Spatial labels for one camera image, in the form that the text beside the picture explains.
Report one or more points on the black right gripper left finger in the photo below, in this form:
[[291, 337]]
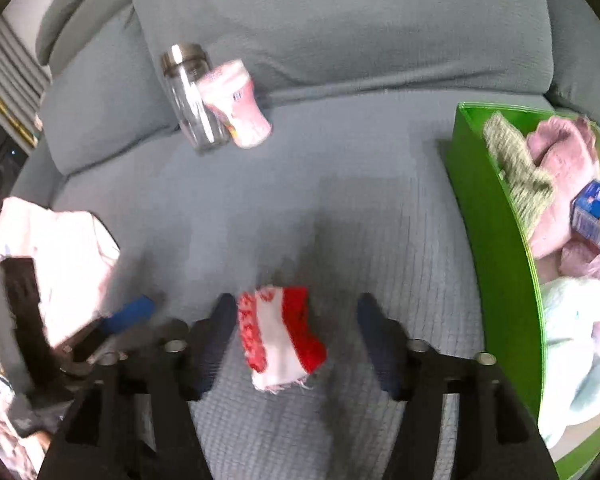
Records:
[[131, 419]]

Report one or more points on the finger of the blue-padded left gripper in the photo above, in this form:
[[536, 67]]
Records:
[[78, 352]]

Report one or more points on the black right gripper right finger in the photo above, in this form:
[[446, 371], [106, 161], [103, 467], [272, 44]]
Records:
[[496, 436]]

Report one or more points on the red and white sock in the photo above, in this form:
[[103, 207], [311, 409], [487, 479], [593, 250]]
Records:
[[279, 346]]

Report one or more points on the pale green knitted cloth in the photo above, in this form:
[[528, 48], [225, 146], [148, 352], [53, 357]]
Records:
[[531, 188]]

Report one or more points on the tissue pack with burger print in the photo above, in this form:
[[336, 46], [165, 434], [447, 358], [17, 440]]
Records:
[[585, 214]]

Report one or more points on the white and pink fuzzy cloth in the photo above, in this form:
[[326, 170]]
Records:
[[566, 149]]

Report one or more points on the light blue soft cloth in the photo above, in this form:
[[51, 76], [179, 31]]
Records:
[[571, 391]]

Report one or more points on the pink plastic bag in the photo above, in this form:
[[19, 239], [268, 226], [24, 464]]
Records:
[[73, 255]]

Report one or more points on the green storage box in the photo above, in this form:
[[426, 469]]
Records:
[[509, 286]]

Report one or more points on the pink plastic cup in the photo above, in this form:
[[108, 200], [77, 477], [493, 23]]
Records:
[[229, 92]]

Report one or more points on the clear glass jar metal lid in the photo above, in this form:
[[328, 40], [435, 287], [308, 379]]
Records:
[[183, 66]]

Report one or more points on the grey sofa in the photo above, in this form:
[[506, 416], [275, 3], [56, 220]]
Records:
[[349, 194]]

